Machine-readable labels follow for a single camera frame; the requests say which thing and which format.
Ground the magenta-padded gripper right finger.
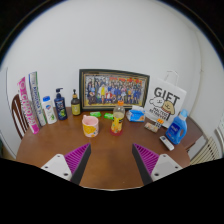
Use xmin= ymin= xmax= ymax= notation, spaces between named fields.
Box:
xmin=131 ymin=143 xmax=184 ymax=186

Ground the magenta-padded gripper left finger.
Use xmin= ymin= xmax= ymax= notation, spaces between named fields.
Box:
xmin=40 ymin=142 xmax=92 ymax=186

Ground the white remote control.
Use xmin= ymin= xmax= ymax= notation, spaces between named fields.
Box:
xmin=158 ymin=135 xmax=175 ymax=151

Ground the pink and yellow mug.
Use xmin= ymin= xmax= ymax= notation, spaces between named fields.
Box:
xmin=81 ymin=114 xmax=100 ymax=138

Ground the blue detergent bottle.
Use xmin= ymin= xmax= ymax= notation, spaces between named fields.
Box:
xmin=165 ymin=109 xmax=189 ymax=146

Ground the blue tissue pack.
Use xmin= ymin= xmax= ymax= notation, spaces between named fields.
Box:
xmin=125 ymin=105 xmax=147 ymax=123

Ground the white lotion bottle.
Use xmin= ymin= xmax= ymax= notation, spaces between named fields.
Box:
xmin=41 ymin=95 xmax=58 ymax=125

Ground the dark blue pump bottle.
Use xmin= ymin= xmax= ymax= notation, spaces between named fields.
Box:
xmin=53 ymin=87 xmax=69 ymax=121

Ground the dark amber pump bottle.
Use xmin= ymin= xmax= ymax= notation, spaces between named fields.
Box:
xmin=70 ymin=88 xmax=82 ymax=117

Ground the orange drink bottle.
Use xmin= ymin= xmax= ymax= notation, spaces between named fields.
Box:
xmin=110 ymin=100 xmax=126 ymax=135

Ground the white paper gift bag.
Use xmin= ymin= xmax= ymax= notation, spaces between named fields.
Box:
xmin=143 ymin=70 xmax=188 ymax=120

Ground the pink and white long box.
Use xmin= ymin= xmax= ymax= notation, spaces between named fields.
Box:
xmin=17 ymin=76 xmax=41 ymax=135

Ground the brown wooden chair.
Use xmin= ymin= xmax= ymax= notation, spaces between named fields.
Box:
xmin=10 ymin=93 xmax=30 ymax=140

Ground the green and white long box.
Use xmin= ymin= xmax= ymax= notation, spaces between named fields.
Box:
xmin=27 ymin=71 xmax=48 ymax=127

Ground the framed group photo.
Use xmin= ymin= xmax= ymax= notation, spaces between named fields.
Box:
xmin=78 ymin=68 xmax=151 ymax=112

